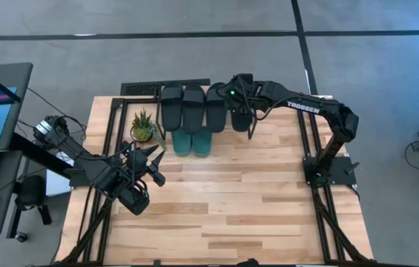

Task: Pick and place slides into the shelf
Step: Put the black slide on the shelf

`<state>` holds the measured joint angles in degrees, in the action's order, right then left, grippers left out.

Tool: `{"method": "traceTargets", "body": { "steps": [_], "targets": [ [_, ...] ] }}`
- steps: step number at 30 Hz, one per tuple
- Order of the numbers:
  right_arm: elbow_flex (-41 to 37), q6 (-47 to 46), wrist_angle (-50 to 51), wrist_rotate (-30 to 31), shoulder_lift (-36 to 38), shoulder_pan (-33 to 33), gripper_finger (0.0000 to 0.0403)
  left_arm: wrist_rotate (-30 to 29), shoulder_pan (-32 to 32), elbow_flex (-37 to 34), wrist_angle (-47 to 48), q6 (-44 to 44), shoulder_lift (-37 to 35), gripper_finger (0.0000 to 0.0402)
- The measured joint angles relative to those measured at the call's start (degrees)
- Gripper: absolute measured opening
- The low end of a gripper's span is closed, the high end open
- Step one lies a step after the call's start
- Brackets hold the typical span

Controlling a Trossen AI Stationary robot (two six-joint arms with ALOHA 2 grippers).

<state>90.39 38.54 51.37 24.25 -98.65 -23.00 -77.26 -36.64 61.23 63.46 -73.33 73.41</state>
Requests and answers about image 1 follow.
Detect black floor grille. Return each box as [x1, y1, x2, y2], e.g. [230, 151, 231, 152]
[120, 78, 211, 96]

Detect black slide sandal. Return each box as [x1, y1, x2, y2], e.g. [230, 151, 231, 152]
[205, 82, 228, 134]
[230, 107, 254, 133]
[159, 82, 185, 133]
[182, 83, 206, 135]

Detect black metal table frame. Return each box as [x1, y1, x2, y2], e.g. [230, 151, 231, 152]
[59, 94, 375, 267]

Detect black desk support beam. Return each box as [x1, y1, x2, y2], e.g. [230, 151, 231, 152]
[8, 133, 73, 179]

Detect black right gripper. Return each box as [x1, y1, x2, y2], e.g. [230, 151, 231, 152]
[218, 73, 266, 113]

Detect potted succulent plant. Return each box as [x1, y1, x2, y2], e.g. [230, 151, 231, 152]
[130, 108, 168, 152]

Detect teal slide sandal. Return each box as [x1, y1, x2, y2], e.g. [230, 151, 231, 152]
[191, 125, 213, 157]
[171, 128, 192, 156]

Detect white box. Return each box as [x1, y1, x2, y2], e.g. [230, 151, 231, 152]
[45, 150, 75, 197]

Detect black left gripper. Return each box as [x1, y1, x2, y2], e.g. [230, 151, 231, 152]
[125, 140, 166, 188]

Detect wooden shelf black metal legs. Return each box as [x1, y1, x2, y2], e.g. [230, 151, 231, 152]
[155, 81, 264, 141]

